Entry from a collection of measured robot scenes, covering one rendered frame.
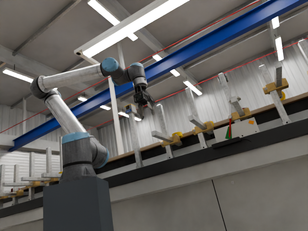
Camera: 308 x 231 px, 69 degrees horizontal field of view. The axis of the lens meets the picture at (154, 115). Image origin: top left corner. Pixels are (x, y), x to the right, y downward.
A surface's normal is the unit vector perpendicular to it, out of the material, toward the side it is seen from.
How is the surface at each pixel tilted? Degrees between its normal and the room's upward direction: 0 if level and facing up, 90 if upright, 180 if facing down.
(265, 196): 90
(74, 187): 90
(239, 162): 90
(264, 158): 90
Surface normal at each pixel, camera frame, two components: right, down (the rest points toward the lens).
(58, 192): -0.04, -0.37
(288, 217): -0.48, -0.25
